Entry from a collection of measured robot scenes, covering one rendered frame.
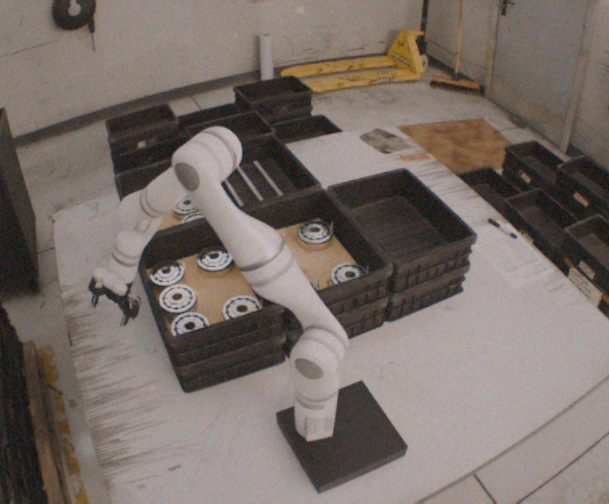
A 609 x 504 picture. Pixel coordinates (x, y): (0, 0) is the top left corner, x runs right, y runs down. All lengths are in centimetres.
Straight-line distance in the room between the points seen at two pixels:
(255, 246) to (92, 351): 82
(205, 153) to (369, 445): 76
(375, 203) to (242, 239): 94
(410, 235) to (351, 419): 64
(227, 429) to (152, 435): 20
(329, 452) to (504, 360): 59
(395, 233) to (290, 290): 77
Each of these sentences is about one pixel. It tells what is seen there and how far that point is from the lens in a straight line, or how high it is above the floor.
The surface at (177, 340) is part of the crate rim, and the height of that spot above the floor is 93.
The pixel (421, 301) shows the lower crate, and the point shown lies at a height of 74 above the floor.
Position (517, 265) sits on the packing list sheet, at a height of 70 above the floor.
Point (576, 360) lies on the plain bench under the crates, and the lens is 167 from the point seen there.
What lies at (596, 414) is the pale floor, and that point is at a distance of 252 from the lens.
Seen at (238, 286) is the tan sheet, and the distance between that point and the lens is 150.
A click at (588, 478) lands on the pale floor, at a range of 233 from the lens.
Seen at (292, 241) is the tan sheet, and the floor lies 83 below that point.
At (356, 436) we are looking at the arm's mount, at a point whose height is 75.
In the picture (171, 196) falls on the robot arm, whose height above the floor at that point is 129.
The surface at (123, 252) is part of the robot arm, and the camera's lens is 122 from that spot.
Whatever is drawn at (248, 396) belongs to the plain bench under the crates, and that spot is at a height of 70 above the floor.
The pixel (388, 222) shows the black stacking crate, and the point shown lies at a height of 83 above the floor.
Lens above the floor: 187
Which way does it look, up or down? 40 degrees down
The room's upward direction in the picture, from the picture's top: straight up
